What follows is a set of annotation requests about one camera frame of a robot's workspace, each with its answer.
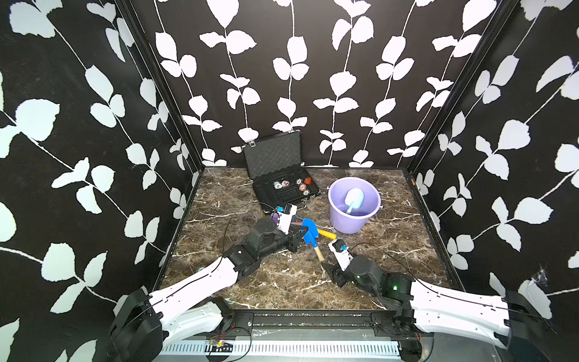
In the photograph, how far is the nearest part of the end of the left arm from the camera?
571mm

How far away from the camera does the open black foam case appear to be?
1055mm

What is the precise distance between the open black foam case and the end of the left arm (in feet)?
1.25

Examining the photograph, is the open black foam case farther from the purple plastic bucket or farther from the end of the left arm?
the end of the left arm
